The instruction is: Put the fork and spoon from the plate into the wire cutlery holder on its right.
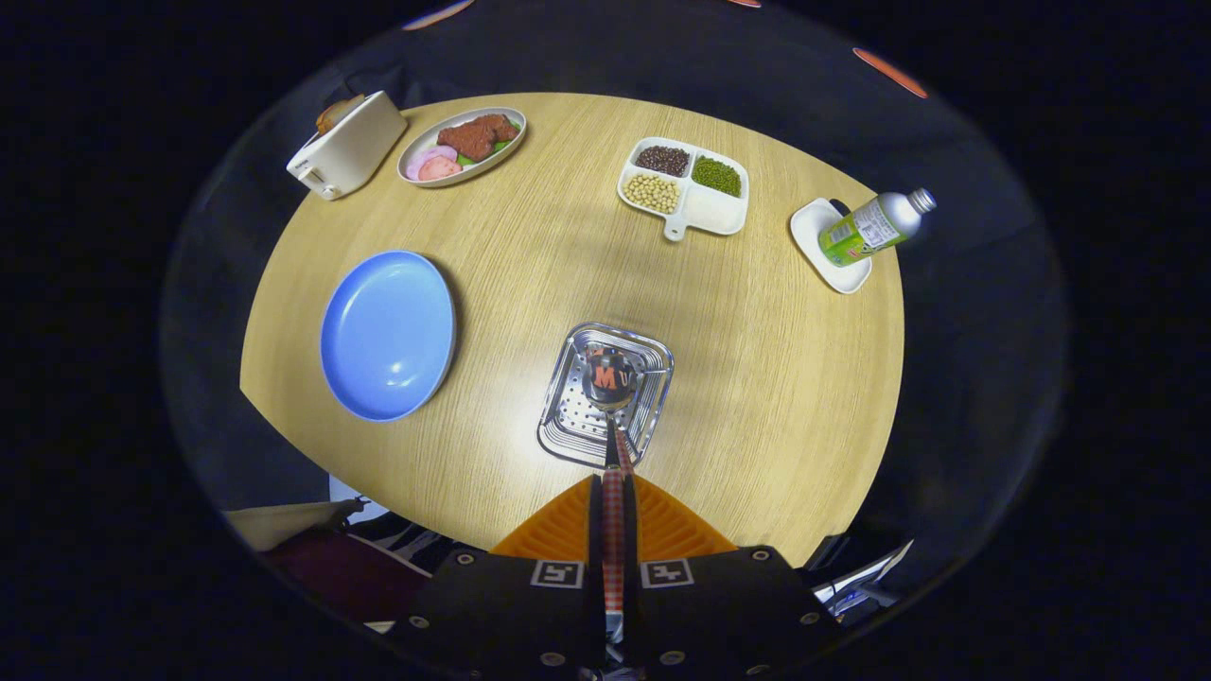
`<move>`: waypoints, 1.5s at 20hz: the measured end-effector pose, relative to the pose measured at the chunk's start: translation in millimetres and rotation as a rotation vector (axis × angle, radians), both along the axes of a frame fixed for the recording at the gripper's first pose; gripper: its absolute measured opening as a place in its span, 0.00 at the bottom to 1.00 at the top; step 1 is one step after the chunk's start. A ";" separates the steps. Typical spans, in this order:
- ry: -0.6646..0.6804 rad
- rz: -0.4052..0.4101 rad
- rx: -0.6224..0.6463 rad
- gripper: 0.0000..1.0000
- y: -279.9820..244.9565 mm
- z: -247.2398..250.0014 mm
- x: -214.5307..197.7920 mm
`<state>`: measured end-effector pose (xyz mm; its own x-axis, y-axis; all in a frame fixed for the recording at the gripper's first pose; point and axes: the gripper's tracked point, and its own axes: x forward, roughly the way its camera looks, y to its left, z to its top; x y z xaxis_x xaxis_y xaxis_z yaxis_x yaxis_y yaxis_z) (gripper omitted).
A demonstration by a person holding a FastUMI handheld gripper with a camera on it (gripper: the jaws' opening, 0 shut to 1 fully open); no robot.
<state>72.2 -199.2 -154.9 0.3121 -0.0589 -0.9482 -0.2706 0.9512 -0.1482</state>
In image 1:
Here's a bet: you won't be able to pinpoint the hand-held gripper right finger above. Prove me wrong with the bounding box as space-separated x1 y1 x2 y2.
624 473 840 680

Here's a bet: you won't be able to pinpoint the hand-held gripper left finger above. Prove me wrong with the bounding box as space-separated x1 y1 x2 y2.
388 473 606 680

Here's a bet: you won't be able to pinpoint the spoon with red checkered handle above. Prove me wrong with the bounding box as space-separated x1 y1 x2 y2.
581 346 646 649

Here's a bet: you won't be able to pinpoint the perforated metal tray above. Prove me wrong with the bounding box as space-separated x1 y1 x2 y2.
536 322 676 470

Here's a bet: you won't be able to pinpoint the black and white striped cloth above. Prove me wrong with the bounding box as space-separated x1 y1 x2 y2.
355 511 455 570

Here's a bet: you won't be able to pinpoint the dark red cloth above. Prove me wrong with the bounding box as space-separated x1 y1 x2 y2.
265 530 431 623

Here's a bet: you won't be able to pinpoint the blue round plate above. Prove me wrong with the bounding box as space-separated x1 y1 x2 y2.
320 250 458 423

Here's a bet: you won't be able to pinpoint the beige cloth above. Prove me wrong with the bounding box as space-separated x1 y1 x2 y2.
225 499 365 552

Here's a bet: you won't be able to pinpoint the white divided dish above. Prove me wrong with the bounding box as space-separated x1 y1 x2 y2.
617 137 750 242

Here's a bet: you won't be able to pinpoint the yellow soybeans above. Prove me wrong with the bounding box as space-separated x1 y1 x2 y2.
623 174 680 215

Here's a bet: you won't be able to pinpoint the white square coaster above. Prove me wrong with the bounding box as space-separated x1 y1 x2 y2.
790 198 873 295

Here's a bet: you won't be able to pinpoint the green beans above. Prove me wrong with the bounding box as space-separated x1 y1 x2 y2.
692 156 743 198

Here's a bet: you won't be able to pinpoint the dark brown beans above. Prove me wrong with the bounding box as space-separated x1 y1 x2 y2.
634 145 692 178

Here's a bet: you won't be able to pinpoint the silver bottle with green label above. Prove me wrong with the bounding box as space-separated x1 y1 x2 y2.
818 187 938 268

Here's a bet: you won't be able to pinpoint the white oval plate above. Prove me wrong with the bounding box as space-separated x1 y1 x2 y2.
396 107 528 188

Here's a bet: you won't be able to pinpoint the green lettuce leaf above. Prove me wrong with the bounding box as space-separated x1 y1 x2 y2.
459 117 523 167

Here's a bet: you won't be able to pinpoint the pink ham slices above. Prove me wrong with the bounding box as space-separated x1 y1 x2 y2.
405 145 463 183

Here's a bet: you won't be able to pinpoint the brown meat piece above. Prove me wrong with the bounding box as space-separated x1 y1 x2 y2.
437 113 521 162

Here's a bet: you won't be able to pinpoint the white toaster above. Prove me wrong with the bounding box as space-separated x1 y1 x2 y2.
286 91 409 201

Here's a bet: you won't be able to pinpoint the brown toast slice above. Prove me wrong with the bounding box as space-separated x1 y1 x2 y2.
315 94 367 135

